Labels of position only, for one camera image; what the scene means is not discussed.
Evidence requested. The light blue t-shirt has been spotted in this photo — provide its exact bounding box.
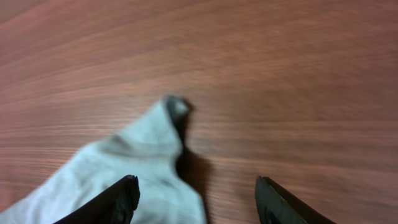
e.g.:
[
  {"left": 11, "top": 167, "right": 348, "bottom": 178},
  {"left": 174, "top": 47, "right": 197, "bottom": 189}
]
[{"left": 1, "top": 96, "right": 206, "bottom": 223}]

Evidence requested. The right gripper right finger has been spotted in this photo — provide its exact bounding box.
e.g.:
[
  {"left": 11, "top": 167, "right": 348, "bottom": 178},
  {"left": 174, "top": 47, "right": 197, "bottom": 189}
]
[{"left": 255, "top": 176, "right": 335, "bottom": 224}]

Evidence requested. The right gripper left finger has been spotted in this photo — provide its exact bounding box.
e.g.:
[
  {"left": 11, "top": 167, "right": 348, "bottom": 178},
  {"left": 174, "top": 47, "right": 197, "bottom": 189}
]
[{"left": 54, "top": 175, "right": 140, "bottom": 224}]

